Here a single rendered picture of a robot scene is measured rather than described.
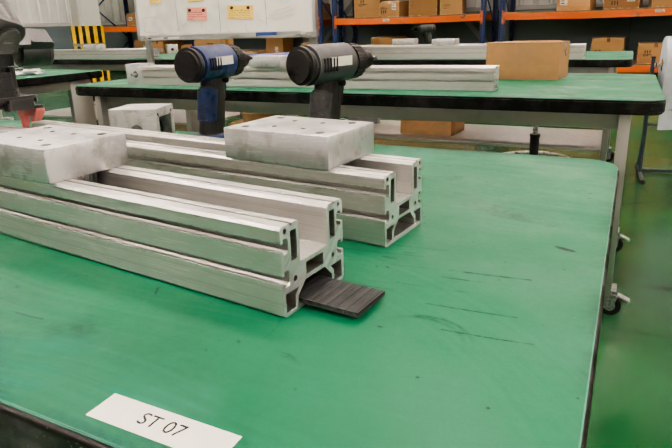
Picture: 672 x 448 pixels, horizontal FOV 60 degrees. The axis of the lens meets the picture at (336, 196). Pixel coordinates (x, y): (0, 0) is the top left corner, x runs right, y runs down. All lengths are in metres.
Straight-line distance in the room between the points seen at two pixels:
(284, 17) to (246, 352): 3.51
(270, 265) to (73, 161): 0.31
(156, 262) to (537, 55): 2.14
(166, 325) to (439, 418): 0.25
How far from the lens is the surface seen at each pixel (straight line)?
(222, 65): 1.04
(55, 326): 0.58
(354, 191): 0.67
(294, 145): 0.69
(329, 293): 0.54
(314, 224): 0.56
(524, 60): 2.59
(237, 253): 0.53
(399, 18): 10.54
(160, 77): 2.83
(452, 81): 2.20
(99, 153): 0.76
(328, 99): 0.91
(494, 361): 0.47
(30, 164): 0.74
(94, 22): 9.34
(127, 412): 0.44
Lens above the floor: 1.03
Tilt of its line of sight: 17 degrees down
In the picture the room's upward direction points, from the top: 2 degrees counter-clockwise
